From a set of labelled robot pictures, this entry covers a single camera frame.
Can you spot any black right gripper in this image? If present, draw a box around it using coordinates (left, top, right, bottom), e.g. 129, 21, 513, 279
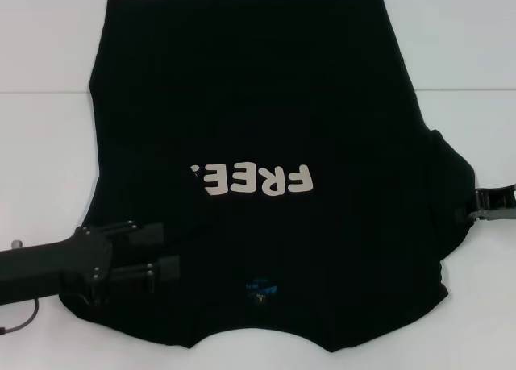
474, 183, 516, 222

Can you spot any black shirt with FREE print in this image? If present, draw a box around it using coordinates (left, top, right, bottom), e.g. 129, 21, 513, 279
58, 0, 479, 355

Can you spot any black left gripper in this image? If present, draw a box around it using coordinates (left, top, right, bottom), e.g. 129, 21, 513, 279
0, 222, 181, 305

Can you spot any left arm cable with plug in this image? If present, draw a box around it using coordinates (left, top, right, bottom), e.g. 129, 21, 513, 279
0, 239, 40, 335

